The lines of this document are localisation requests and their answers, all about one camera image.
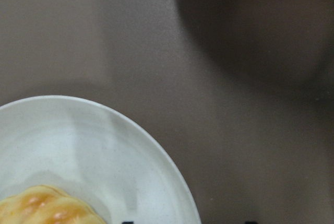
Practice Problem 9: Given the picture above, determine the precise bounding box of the glazed twisted donut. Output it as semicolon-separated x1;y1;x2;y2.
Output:
1;185;105;223

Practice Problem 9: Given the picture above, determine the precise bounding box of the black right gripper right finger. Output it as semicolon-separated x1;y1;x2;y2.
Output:
244;221;257;224

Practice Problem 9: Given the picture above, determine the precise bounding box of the cream round plate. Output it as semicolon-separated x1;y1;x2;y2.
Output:
1;96;201;223

